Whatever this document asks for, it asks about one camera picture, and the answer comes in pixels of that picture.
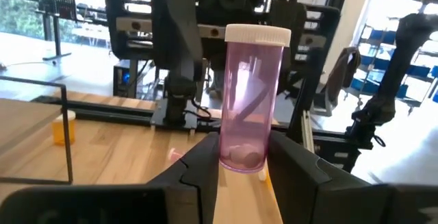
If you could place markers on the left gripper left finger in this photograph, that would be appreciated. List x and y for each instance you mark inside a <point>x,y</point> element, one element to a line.
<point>198,183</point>

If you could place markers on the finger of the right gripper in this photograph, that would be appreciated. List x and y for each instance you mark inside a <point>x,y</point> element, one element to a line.
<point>297,46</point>
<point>176,35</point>

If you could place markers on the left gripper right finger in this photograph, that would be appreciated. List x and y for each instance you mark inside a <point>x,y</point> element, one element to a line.
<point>301,189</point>

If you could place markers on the purple medicine bottle white cap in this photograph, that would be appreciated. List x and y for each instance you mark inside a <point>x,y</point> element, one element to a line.
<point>253,97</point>
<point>175,154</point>

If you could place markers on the tall orange medicine bottle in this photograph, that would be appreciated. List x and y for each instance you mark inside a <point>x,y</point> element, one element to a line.
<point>262,175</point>

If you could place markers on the short wide orange medicine bottle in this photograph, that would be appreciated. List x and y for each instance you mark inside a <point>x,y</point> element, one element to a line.
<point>57,133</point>

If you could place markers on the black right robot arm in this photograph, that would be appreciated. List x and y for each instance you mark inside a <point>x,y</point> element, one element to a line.
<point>178,94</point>

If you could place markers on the black computer tower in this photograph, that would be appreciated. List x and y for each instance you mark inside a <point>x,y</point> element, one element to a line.
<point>123,76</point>

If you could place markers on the grey hanging jacket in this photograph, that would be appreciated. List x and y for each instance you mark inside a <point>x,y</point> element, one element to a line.
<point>342,73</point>

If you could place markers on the black panel stand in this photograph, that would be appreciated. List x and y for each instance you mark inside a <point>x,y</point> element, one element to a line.
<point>60,1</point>

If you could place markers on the black jointed stand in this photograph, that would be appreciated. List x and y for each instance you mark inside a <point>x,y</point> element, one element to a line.
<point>393,80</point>

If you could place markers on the shelving with blue bins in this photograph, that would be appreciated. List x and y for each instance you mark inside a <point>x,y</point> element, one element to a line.
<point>421,71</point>

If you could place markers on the black aluminium table frame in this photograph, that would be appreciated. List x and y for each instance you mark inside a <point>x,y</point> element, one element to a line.
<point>113,112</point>

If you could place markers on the wooden shelf black metal frame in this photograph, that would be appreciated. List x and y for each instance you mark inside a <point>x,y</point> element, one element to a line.
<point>20,121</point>

